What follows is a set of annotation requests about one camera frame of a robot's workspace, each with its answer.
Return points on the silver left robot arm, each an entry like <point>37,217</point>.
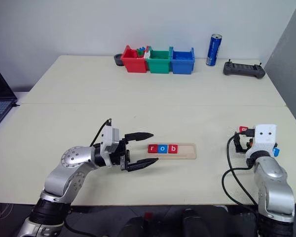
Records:
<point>74,158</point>

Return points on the red plastic bin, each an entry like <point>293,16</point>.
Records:
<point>134,65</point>

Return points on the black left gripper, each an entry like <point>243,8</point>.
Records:
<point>118,156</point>

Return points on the blue plastic bin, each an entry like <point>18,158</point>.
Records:
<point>182,66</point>

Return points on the blue drink can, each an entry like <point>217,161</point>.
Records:
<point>213,51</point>

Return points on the blue letter tile o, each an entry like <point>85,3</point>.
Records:
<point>162,149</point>

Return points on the green toy brick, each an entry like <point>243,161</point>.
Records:
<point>139,52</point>

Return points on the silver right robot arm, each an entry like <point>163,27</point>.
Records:
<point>273,182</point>

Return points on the wooden letter tray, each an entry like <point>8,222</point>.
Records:
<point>187,151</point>

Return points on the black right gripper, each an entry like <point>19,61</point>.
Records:
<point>239,149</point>

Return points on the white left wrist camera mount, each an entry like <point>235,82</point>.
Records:
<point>108,137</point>

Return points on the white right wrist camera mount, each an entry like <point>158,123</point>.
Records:
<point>264,140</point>

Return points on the red letter tile r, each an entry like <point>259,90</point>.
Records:
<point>152,148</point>

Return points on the white toy brick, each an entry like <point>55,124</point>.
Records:
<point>147,54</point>

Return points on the grey handheld controller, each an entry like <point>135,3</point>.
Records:
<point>244,70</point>

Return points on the black round holder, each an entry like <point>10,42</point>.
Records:
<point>118,60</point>

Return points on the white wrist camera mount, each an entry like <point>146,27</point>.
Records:
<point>108,137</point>
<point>264,140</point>

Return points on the green plastic bin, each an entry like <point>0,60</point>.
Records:
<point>159,66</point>

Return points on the red letter tile b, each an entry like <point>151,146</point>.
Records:
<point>173,149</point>

